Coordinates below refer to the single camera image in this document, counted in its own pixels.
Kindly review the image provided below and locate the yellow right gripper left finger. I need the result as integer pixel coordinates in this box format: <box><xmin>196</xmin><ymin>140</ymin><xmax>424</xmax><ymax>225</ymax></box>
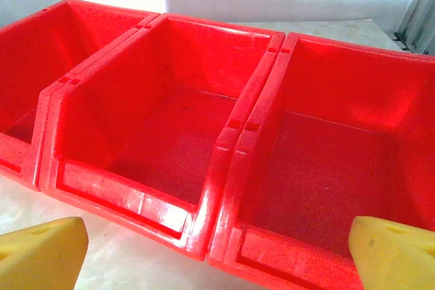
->
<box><xmin>0</xmin><ymin>216</ymin><xmax>90</xmax><ymax>290</ymax></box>

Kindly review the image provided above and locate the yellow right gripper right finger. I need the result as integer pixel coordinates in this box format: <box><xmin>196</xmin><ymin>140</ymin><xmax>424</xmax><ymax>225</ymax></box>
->
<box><xmin>349</xmin><ymin>215</ymin><xmax>435</xmax><ymax>290</ymax></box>

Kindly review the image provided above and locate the red bin holding blue legos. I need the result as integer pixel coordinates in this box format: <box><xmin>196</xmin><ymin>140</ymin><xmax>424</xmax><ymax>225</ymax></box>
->
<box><xmin>207</xmin><ymin>31</ymin><xmax>435</xmax><ymax>290</ymax></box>

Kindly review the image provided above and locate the red bin holding green legos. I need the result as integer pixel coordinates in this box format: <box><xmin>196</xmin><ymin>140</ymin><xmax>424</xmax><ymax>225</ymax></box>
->
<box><xmin>0</xmin><ymin>0</ymin><xmax>160</xmax><ymax>189</ymax></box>

